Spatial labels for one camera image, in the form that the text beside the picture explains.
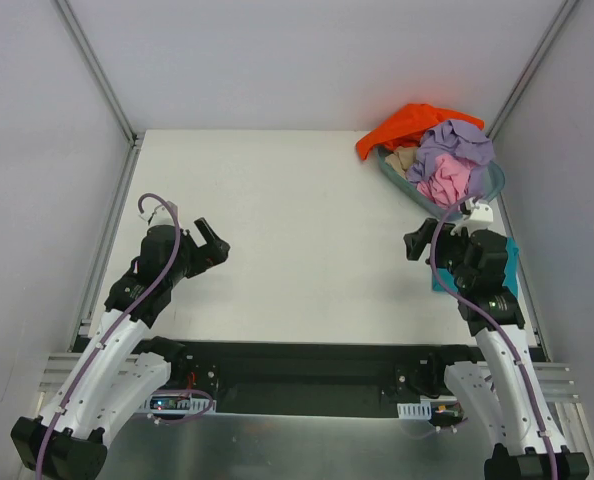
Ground orange t shirt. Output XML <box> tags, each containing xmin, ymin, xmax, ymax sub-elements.
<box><xmin>355</xmin><ymin>103</ymin><xmax>485</xmax><ymax>161</ymax></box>

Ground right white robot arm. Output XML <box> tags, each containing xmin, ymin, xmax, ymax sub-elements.
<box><xmin>404</xmin><ymin>218</ymin><xmax>590</xmax><ymax>479</ymax></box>

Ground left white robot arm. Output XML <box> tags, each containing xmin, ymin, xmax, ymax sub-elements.
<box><xmin>11</xmin><ymin>218</ymin><xmax>230</xmax><ymax>479</ymax></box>

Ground teal folded t shirt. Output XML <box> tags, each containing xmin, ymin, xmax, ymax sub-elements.
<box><xmin>431</xmin><ymin>237</ymin><xmax>519</xmax><ymax>297</ymax></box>

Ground pink t shirt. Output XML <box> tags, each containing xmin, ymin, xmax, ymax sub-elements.
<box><xmin>416</xmin><ymin>153</ymin><xmax>472</xmax><ymax>209</ymax></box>

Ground teal plastic basket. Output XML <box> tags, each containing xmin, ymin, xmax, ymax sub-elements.
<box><xmin>375</xmin><ymin>146</ymin><xmax>505</xmax><ymax>219</ymax></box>

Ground beige t shirt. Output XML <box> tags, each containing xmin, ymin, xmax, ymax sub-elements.
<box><xmin>385</xmin><ymin>147</ymin><xmax>418</xmax><ymax>177</ymax></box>

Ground purple t shirt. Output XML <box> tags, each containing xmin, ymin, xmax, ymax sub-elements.
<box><xmin>406</xmin><ymin>119</ymin><xmax>495</xmax><ymax>193</ymax></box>

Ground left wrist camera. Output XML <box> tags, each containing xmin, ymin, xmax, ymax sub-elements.
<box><xmin>138</xmin><ymin>202</ymin><xmax>178</xmax><ymax>227</ymax></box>

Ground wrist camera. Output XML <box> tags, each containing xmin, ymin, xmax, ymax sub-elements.
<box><xmin>138</xmin><ymin>202</ymin><xmax>178</xmax><ymax>227</ymax></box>
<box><xmin>460</xmin><ymin>198</ymin><xmax>494</xmax><ymax>228</ymax></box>

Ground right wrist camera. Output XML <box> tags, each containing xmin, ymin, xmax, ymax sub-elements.
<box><xmin>460</xmin><ymin>198</ymin><xmax>494</xmax><ymax>228</ymax></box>

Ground left aluminium frame post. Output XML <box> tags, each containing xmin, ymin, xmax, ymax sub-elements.
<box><xmin>51</xmin><ymin>0</ymin><xmax>141</xmax><ymax>146</ymax></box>

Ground aluminium frame post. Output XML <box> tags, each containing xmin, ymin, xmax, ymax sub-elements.
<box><xmin>487</xmin><ymin>0</ymin><xmax>581</xmax><ymax>140</ymax></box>
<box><xmin>51</xmin><ymin>0</ymin><xmax>141</xmax><ymax>146</ymax></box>

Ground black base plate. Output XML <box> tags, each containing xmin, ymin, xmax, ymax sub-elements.
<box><xmin>146</xmin><ymin>340</ymin><xmax>488</xmax><ymax>415</ymax></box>

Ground right aluminium frame post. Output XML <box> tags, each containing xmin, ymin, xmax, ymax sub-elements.
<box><xmin>487</xmin><ymin>0</ymin><xmax>581</xmax><ymax>140</ymax></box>

